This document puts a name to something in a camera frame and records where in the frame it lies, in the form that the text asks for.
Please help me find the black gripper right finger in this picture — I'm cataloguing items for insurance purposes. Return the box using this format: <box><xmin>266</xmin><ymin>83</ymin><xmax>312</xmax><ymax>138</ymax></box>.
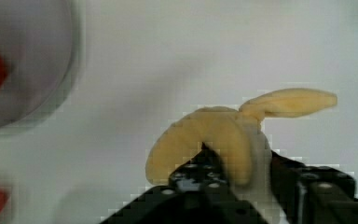
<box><xmin>270</xmin><ymin>152</ymin><xmax>358</xmax><ymax>224</ymax></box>

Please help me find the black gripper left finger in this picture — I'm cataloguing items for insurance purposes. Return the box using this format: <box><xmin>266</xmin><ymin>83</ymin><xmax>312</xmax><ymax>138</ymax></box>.
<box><xmin>100</xmin><ymin>147</ymin><xmax>268</xmax><ymax>224</ymax></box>

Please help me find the grey round plate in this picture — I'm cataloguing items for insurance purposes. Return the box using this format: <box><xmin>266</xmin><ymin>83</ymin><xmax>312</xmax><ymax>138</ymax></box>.
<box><xmin>0</xmin><ymin>0</ymin><xmax>75</xmax><ymax>127</ymax></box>

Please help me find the yellow plush peeled banana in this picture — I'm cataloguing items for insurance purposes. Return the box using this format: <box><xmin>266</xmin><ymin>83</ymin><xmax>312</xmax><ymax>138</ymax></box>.
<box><xmin>145</xmin><ymin>89</ymin><xmax>337</xmax><ymax>224</ymax></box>

